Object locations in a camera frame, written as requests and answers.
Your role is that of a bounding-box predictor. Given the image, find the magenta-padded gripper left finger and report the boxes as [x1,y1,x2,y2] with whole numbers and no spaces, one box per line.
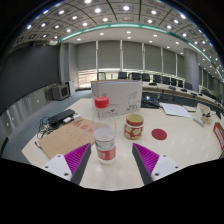
[42,143,92,186]

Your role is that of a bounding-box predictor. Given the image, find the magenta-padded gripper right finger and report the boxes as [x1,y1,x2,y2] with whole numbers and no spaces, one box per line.
[131,142,183,186]

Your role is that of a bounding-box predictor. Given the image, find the clear red-capped water bottle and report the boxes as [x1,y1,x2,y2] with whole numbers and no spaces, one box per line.
[91,96,118,165]

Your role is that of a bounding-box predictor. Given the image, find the brown cardboard sheet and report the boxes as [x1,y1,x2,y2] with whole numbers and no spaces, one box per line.
[38,118,98,160]

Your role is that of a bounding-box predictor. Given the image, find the flat round red coaster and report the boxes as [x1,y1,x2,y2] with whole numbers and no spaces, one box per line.
[151,128,168,141]

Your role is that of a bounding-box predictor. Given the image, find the red floral cup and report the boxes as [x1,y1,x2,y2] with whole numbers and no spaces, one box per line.
[123,113,145,140]

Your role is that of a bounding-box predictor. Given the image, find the white power adapter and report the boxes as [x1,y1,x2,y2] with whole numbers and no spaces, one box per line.
[63,113,83,124]

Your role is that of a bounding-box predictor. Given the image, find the black power strip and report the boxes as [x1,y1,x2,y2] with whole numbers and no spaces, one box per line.
[47,108,76,126]

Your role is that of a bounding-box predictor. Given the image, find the black desk console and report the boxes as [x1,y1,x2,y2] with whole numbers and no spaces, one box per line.
[141,96,160,109]

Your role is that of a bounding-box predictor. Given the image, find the white printed paper sheet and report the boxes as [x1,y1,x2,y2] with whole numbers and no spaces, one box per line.
[160,102,193,118]

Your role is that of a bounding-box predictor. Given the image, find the white paper carton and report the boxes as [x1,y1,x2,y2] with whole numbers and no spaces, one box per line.
[90,79,144,118]

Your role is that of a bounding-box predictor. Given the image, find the grey boxy monitor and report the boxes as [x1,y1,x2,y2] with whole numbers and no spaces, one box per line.
[49,83,71,102]

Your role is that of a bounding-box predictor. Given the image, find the long curved conference desk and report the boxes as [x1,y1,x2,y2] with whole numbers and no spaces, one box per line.
[90,79,224,108]

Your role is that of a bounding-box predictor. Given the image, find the small open white box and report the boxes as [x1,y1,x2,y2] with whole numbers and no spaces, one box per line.
[194,102,214,126]

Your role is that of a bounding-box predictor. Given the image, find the open red-edged cardboard box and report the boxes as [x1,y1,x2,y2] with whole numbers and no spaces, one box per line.
[213,122,224,151]

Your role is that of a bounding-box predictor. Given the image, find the row of black office chairs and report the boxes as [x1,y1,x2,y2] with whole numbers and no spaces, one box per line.
[96,71,214,98]

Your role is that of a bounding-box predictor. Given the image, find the round ceiling lights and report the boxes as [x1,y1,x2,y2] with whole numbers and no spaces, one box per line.
[24,0,224,81]

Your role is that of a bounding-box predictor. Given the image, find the black cable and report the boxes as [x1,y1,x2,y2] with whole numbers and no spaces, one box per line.
[34,116,55,140]

